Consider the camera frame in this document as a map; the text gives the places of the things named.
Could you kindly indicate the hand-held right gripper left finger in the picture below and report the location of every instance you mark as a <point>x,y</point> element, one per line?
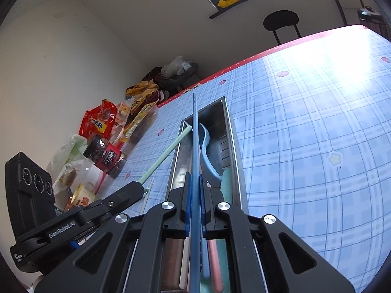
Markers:
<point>188,219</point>

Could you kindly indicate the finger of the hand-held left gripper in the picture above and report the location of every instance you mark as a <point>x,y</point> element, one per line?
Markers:
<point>122,198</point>

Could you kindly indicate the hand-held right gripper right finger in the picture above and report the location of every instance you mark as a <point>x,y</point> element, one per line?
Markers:
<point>203,219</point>

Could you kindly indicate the green spoon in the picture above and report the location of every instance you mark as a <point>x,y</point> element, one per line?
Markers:
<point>227,186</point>

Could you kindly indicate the blue chopstick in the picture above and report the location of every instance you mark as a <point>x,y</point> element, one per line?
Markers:
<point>195,158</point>
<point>206,262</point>

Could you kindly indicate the blue spoon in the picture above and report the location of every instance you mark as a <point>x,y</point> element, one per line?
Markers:
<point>204,158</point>

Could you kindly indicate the light green chopstick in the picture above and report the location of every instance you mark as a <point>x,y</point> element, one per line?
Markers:
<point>168,154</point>

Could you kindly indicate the steel utensil tray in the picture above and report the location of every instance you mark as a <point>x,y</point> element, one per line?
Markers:
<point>213,113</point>

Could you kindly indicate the beige chopstick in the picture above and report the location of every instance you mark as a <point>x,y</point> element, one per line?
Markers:
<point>146,200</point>

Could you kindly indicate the yellow printed cup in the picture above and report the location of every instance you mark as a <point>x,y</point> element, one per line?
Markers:
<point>82,197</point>

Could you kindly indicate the white translucent plastic container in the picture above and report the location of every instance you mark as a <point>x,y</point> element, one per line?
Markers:
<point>88,174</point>

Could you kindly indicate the red label snack jar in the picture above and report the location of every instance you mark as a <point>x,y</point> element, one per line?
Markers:
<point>107,158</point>

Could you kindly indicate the brown pastry packet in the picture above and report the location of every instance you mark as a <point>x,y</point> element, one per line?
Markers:
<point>69,177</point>

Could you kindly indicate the beige spoon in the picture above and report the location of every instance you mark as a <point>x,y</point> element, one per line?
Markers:
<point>182,265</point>

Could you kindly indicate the pink spoon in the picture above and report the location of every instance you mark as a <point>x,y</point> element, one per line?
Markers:
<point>215,265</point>

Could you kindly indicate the green print plastic bag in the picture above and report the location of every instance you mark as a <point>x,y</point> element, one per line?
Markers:
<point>71,149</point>

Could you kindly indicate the clear packet of dark snacks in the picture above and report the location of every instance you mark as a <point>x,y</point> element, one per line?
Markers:
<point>143,122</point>

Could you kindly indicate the small orange yellow packet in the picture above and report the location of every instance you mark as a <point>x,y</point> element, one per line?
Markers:
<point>122,116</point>

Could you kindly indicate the red snack packet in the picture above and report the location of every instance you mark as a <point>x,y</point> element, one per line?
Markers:
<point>97,119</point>

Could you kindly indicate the yellow snack packets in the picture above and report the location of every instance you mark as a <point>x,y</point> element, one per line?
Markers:
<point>142,88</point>

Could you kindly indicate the dark red bag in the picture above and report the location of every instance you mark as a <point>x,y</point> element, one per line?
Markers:
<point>152,74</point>

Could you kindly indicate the dark chair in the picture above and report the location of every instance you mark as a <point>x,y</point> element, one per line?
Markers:
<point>183,81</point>

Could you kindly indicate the blue plaid tablecloth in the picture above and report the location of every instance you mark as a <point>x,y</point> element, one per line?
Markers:
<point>305,128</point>

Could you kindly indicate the white plastic bag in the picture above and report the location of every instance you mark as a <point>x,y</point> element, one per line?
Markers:
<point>175,67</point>

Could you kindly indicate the black round chair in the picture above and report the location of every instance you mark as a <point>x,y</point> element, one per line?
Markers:
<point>281,19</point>

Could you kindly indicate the dark pot with lid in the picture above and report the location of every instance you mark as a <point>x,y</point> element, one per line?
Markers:
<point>369,15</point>

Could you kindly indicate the black chair frame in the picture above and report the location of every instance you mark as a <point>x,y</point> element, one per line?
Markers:
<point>337,6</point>

